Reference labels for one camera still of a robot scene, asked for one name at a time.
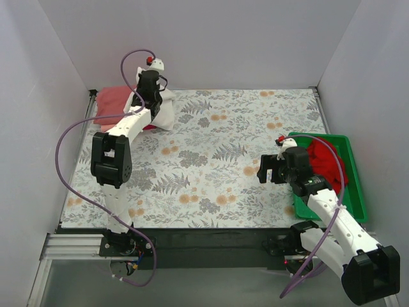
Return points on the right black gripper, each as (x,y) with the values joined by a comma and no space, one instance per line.
(273,169)

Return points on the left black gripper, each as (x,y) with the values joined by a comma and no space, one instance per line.
(153,104)

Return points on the white printed t-shirt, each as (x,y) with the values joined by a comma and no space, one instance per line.
(165,118)

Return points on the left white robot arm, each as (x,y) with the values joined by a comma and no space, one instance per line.
(111,161)

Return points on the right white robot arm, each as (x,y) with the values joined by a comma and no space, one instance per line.
(368,271)

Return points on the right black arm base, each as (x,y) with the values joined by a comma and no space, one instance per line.
(287,243)

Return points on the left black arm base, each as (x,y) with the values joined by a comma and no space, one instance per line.
(128,245)

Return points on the folded crimson t-shirt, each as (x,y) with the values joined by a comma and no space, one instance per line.
(149,127)

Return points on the folded salmon pink t-shirt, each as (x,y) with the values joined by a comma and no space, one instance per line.
(109,101)

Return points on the folded light peach t-shirt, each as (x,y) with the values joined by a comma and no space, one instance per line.
(105,128)

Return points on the red crumpled t-shirt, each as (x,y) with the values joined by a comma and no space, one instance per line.
(324,163)

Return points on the floral patterned table mat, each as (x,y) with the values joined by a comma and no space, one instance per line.
(202,173)

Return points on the green plastic tray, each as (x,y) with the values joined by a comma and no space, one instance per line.
(353,197)

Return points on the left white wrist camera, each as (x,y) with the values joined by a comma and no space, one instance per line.
(155,64)

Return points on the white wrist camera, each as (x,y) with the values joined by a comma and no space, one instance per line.
(284,144)
(155,64)

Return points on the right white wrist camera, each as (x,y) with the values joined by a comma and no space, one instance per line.
(284,144)

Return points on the aluminium frame rail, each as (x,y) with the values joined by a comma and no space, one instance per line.
(62,247)

